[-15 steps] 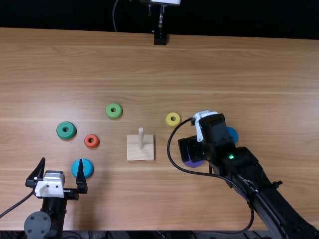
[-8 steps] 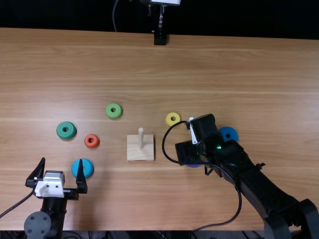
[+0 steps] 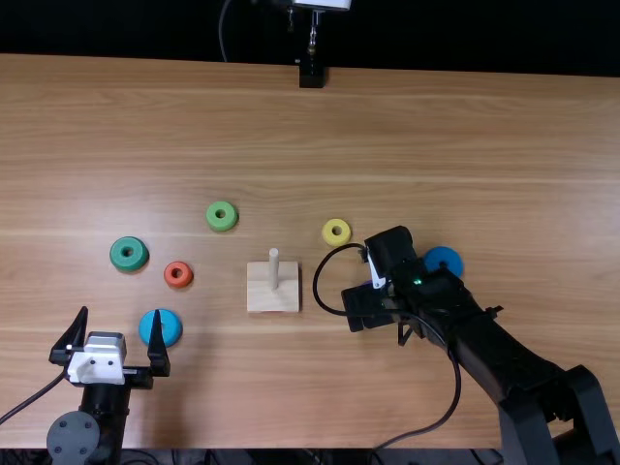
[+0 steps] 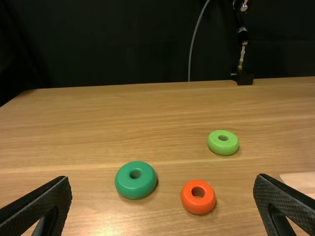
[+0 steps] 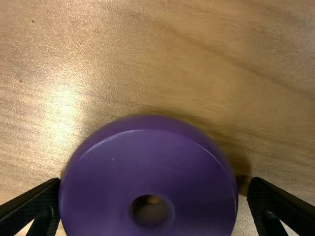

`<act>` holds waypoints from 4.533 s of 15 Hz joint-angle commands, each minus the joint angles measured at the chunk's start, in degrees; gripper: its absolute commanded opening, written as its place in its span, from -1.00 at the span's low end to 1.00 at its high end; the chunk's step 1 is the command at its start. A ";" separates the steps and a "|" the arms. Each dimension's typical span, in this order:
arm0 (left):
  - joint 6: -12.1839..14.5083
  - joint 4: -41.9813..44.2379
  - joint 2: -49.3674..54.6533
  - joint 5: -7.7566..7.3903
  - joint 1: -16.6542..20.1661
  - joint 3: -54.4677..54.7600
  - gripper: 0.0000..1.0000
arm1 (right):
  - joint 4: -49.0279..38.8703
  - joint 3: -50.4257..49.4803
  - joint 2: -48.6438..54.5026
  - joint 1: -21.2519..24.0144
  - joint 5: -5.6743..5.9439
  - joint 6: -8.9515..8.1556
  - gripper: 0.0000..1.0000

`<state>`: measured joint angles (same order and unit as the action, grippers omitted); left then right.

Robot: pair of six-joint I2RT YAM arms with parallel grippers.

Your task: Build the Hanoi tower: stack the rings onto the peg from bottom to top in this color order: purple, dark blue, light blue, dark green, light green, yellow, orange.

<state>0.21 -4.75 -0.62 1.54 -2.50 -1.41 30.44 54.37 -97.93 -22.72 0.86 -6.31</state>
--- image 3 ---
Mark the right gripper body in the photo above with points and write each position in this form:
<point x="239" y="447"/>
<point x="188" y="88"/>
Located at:
<point x="390" y="244"/>

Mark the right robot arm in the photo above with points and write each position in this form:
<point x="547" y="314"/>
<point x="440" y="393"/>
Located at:
<point x="508" y="358"/>

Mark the wooden peg base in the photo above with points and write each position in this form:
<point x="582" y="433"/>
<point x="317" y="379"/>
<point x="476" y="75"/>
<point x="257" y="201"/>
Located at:
<point x="286" y="295"/>

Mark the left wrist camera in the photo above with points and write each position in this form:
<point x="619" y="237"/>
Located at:
<point x="99" y="361"/>

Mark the black clamp stand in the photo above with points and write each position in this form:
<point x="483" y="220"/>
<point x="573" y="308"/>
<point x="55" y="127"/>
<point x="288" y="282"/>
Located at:
<point x="312" y="77"/>

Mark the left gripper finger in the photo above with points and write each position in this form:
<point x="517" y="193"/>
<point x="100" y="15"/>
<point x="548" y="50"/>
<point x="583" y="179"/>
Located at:
<point x="157" y="344"/>
<point x="72" y="334"/>

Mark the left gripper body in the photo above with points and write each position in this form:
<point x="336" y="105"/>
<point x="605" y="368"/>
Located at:
<point x="140" y="378"/>

